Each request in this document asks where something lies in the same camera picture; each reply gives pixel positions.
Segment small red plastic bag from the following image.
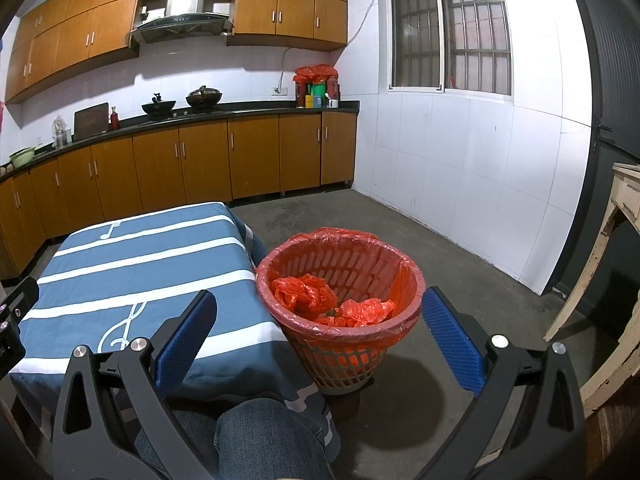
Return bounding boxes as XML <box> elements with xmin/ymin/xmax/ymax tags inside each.
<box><xmin>315</xmin><ymin>298</ymin><xmax>396</xmax><ymax>329</ymax></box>

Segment barred window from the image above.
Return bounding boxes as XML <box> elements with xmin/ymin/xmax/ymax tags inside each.
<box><xmin>377</xmin><ymin>0</ymin><xmax>514</xmax><ymax>104</ymax></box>

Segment dark grey ribbed door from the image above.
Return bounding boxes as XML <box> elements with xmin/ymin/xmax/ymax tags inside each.
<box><xmin>551</xmin><ymin>0</ymin><xmax>640</xmax><ymax>322</ymax></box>

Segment green basin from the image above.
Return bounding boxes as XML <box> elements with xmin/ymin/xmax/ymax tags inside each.
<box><xmin>8</xmin><ymin>147</ymin><xmax>37</xmax><ymax>169</ymax></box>

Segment wooden base cabinets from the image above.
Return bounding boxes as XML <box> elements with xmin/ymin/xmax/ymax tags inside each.
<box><xmin>0</xmin><ymin>110</ymin><xmax>359</xmax><ymax>282</ymax></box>

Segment red plastic bag cover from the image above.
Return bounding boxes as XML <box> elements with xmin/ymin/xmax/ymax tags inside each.
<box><xmin>293</xmin><ymin>63</ymin><xmax>337</xmax><ymax>84</ymax></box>

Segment worn cream wooden table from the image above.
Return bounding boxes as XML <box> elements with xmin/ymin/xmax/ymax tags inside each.
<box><xmin>543</xmin><ymin>162</ymin><xmax>640</xmax><ymax>419</ymax></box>

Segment white wall cable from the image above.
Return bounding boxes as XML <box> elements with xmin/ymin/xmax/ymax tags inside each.
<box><xmin>277</xmin><ymin>0</ymin><xmax>389</xmax><ymax>91</ymax></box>

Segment steel range hood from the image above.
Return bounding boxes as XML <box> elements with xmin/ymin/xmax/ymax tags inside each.
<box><xmin>130</xmin><ymin>0</ymin><xmax>235</xmax><ymax>45</ymax></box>

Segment wooden wall cabinets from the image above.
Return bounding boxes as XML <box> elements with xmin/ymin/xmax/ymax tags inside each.
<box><xmin>5</xmin><ymin>0</ymin><xmax>349</xmax><ymax>105</ymax></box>

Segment dark cutting board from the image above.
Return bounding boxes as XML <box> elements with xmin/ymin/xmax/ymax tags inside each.
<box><xmin>73</xmin><ymin>102</ymin><xmax>110</xmax><ymax>141</ymax></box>

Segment person's left leg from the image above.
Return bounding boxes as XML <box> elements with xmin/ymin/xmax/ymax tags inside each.
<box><xmin>133</xmin><ymin>404</ymin><xmax>222</xmax><ymax>467</ymax></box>

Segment black kitchen countertop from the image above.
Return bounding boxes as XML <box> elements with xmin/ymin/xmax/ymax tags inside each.
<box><xmin>0</xmin><ymin>101</ymin><xmax>361</xmax><ymax>182</ymax></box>

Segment bagged glass jar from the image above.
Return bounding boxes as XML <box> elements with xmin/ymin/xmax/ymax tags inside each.
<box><xmin>52</xmin><ymin>114</ymin><xmax>71</xmax><ymax>149</ymax></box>

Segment dark low stand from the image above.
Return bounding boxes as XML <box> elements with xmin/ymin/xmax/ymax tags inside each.
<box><xmin>326</xmin><ymin>382</ymin><xmax>377</xmax><ymax>424</ymax></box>

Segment black wok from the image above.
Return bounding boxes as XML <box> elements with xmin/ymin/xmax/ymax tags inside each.
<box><xmin>141</xmin><ymin>92</ymin><xmax>177</xmax><ymax>121</ymax></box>

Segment operator knee in jeans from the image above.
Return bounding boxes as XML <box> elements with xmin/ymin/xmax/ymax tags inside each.
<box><xmin>214</xmin><ymin>398</ymin><xmax>335</xmax><ymax>480</ymax></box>

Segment blue white striped tablecloth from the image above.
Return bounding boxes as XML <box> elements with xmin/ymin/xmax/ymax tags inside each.
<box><xmin>9</xmin><ymin>201</ymin><xmax>342</xmax><ymax>462</ymax></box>

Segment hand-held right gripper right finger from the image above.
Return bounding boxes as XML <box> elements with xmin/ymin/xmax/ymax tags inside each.
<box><xmin>421</xmin><ymin>286</ymin><xmax>587</xmax><ymax>480</ymax></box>

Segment lidded dark wok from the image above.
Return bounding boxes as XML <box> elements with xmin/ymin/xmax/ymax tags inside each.
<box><xmin>185</xmin><ymin>85</ymin><xmax>225</xmax><ymax>113</ymax></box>

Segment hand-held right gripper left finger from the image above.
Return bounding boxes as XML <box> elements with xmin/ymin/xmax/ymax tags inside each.
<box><xmin>51</xmin><ymin>289</ymin><xmax>218</xmax><ymax>480</ymax></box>

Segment plastic woven wastebasket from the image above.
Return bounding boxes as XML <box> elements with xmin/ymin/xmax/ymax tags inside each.
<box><xmin>254</xmin><ymin>227</ymin><xmax>427</xmax><ymax>397</ymax></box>

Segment large red plastic bag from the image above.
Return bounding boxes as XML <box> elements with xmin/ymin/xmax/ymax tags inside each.
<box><xmin>270</xmin><ymin>274</ymin><xmax>339</xmax><ymax>319</ymax></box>

